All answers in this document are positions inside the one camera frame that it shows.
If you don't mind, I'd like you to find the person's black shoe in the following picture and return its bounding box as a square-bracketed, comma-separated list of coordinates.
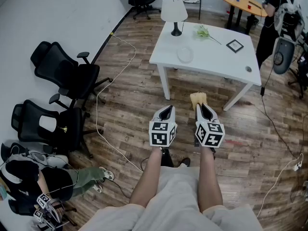
[178, 157, 192, 168]
[160, 147, 174, 168]

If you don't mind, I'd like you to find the person's left forearm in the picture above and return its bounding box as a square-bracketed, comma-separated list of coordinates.
[129, 147, 164, 208]

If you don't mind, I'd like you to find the person's right black shoe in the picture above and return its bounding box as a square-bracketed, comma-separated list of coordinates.
[178, 157, 192, 168]

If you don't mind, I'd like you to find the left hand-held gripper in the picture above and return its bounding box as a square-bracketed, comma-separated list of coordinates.
[149, 105, 178, 154]

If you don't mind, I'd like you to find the white shade table lamp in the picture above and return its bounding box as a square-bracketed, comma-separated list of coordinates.
[160, 0, 188, 37]

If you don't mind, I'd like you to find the white plate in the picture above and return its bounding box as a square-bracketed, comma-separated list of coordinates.
[177, 46, 194, 64]

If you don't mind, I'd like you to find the white power strip cable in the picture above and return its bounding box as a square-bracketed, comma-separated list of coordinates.
[256, 152, 305, 218]

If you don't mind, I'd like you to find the black waste bin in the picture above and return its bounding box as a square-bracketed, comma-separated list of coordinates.
[245, 15, 260, 35]

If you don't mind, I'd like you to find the long white floor cable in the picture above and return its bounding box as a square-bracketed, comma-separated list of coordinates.
[96, 32, 145, 173]

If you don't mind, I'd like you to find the black picture frame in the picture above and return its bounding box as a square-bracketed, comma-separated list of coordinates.
[226, 39, 244, 54]

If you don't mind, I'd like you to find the long black floor cable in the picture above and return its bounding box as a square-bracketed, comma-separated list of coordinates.
[260, 64, 305, 159]

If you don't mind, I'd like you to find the person's white shirt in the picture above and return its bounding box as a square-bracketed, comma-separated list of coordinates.
[78, 166, 265, 231]

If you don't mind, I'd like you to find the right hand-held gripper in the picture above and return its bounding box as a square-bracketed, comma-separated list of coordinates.
[193, 103, 226, 159]

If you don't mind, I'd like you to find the artificial white flower sprig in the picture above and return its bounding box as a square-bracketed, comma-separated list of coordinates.
[193, 24, 222, 45]

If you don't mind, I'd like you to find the person's left black shoe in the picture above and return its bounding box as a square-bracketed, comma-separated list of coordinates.
[160, 147, 174, 168]

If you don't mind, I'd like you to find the person's right forearm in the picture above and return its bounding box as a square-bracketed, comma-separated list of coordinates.
[197, 145, 223, 213]

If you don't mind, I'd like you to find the white rectangular table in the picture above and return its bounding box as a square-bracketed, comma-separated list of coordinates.
[149, 20, 262, 112]

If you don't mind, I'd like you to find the yellow sponge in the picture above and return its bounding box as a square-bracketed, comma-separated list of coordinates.
[190, 92, 207, 111]

